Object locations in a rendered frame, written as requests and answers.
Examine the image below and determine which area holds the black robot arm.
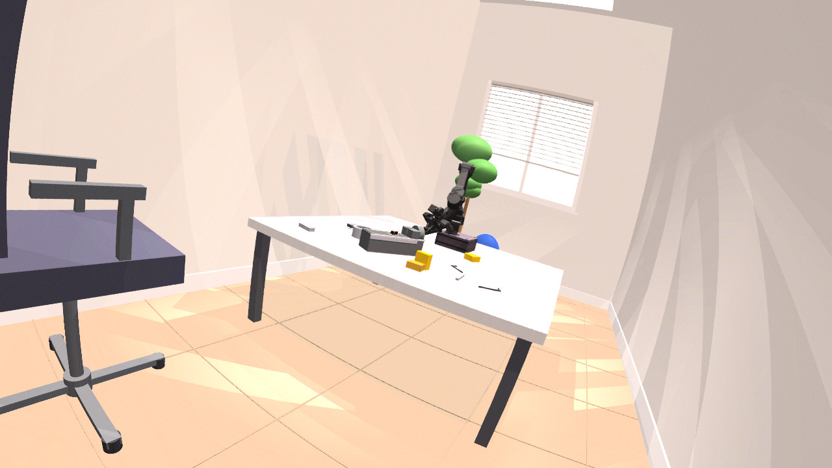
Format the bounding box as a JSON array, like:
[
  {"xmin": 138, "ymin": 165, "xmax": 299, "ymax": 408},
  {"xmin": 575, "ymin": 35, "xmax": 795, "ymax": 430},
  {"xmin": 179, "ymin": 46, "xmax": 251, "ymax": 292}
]
[{"xmin": 428, "ymin": 162, "xmax": 475, "ymax": 235}]

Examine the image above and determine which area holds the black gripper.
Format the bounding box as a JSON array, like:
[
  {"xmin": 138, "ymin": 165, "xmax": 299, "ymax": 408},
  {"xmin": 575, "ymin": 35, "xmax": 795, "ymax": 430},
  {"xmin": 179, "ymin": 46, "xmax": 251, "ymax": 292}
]
[{"xmin": 422, "ymin": 208, "xmax": 453, "ymax": 235}]

